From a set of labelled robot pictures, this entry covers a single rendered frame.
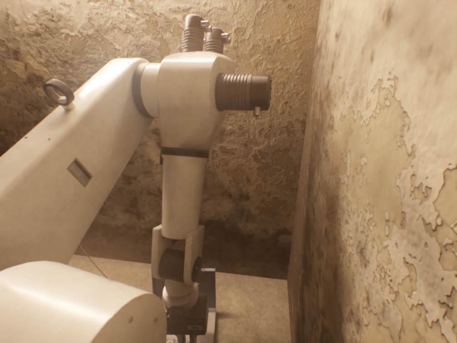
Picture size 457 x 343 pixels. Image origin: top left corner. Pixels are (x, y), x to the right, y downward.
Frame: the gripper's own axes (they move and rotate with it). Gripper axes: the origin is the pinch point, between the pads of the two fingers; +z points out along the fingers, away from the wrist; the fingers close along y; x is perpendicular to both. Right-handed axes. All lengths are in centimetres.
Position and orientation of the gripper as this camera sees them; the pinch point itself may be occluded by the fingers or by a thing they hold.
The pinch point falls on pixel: (187, 340)
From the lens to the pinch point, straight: 156.7
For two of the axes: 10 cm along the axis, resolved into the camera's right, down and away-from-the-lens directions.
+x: 0.2, -4.2, 9.1
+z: 0.1, 9.1, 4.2
